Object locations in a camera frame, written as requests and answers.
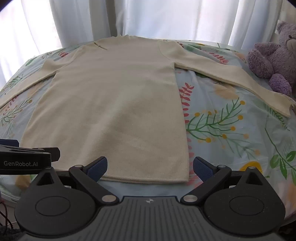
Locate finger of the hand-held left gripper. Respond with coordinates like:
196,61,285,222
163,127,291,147
0,139,19,147
0,145,61,163

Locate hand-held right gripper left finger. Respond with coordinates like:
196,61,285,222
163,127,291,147
30,156,118,206

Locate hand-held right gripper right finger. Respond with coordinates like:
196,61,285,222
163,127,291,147
180,156,270,206

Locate cream knit sweater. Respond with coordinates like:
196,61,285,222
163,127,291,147
0,34,292,185

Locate floral bedsheet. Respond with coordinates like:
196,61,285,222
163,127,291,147
0,39,296,223

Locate dark knitted cloth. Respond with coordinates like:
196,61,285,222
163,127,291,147
0,224,24,241

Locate purple teddy bear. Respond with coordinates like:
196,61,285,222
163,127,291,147
246,20,296,98

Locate white curtain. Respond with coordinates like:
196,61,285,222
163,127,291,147
0,0,296,93

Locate red and black cables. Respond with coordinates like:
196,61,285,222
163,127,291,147
0,199,10,227

